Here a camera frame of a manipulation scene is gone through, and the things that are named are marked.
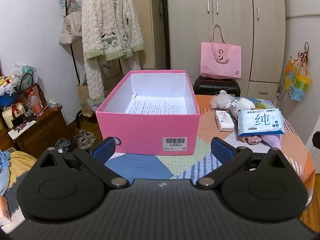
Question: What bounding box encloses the small white tissue packet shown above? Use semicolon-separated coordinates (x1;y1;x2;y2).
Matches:
214;110;235;131

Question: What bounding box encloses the black clothes rack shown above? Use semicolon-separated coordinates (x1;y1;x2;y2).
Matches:
65;0;88;128

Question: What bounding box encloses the purple plush toy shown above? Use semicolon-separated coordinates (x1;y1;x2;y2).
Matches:
260;134;282;150

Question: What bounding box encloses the white cat plush toy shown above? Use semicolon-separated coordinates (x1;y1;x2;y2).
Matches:
225;97;255;118

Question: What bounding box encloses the pink shopping bag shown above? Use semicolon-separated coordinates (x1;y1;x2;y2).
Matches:
199;24;242;79

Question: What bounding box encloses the printed paper sheet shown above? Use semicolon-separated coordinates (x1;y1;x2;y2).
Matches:
125;92;188;115

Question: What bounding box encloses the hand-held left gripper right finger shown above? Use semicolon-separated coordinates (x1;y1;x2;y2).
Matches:
196;137;288;189

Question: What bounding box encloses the cream canvas tote bag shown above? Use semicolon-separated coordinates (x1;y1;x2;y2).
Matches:
59;0;83;46

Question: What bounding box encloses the pink cardboard box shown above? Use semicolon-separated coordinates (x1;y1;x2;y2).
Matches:
95;70;200;155

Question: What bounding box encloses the pink floral cloth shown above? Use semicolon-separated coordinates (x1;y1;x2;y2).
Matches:
239;134;263;145

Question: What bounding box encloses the woven basket bag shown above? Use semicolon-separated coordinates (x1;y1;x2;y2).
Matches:
19;73;47;105

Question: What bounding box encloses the orange white carton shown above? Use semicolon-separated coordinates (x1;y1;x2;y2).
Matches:
0;195;12;225

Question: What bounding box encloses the blue white wet wipes pack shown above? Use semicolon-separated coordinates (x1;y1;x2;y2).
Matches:
237;108;285;138

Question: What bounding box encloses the light wooden wardrobe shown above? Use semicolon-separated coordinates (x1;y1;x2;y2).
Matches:
166;0;287;98

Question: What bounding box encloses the white flat tray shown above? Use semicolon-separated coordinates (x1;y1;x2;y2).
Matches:
9;121;37;140

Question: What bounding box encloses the plain brown paper bag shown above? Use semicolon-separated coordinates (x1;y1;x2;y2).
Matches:
76;82;95;117

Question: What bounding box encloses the orange hanging ornament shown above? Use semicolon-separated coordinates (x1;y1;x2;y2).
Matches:
296;41;310;67

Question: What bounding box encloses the black suitcase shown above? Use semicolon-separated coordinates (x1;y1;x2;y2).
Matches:
193;77;241;97

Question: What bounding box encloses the beige wooden cabinet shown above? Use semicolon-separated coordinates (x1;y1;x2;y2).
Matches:
139;0;167;70

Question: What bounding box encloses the orange drink bottle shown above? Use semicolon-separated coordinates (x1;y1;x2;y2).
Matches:
30;91;44;117

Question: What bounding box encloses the cream pouch red ribbon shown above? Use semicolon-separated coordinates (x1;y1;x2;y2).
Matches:
2;102;25;128

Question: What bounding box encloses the dark grey cloth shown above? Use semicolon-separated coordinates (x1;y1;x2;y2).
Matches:
54;138;77;153

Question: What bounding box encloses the white fluffy pajama jacket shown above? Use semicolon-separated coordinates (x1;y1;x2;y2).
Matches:
81;0;145;62

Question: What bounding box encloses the white fluffy pouch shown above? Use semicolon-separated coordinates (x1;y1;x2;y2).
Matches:
210;90;234;109

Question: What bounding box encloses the brown wooden nightstand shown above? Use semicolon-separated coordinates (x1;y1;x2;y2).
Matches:
7;105;67;158

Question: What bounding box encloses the flower bouquet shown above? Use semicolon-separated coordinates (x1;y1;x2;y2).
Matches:
0;75;18;95

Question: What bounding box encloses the grey scalloped bed sheet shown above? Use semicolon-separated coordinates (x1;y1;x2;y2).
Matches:
5;172;25;220

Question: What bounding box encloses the yellow blanket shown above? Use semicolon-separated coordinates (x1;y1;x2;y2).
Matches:
9;151;38;188

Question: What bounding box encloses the white plastic bag green pack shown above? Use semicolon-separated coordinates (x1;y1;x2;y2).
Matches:
14;61;38;85

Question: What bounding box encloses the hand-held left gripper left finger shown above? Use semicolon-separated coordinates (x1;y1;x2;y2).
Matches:
37;137;129;188

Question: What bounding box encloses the colourful gift bag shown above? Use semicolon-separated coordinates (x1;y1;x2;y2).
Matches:
284;55;312;102

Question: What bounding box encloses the patchwork tablecloth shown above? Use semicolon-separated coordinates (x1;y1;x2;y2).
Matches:
104;94;317;205

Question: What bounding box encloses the blue bag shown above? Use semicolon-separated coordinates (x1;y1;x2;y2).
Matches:
0;92;19;109

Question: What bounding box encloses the beige printed tote bag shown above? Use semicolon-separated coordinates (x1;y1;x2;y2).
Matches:
100;60;120;77

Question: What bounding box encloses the light blue clothing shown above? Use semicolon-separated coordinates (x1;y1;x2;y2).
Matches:
0;150;11;197

